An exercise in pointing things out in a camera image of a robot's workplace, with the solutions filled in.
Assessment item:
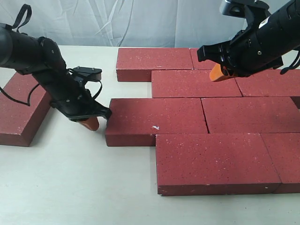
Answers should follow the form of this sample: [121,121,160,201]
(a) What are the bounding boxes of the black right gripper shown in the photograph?
[197,14,300,82]

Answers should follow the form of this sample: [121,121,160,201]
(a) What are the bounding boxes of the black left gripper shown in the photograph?
[42,70,112,131]

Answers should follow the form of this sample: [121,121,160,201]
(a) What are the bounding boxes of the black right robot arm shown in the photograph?
[197,0,300,82]

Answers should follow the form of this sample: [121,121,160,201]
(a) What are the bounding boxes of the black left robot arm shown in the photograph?
[0,23,112,131]

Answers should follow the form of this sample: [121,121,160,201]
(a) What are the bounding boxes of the right second row brick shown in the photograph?
[235,69,300,97]

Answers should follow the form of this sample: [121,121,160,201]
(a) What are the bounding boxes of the middle row red brick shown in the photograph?
[202,97,300,133]

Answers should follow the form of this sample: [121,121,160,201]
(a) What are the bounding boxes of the white backdrop curtain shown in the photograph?
[0,0,300,50]

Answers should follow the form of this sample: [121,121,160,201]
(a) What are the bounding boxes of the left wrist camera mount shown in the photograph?
[68,67,102,87]

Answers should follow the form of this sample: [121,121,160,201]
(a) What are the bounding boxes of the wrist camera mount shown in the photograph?
[219,0,270,28]
[68,67,102,87]

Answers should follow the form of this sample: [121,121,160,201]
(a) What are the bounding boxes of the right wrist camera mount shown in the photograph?
[219,0,270,28]

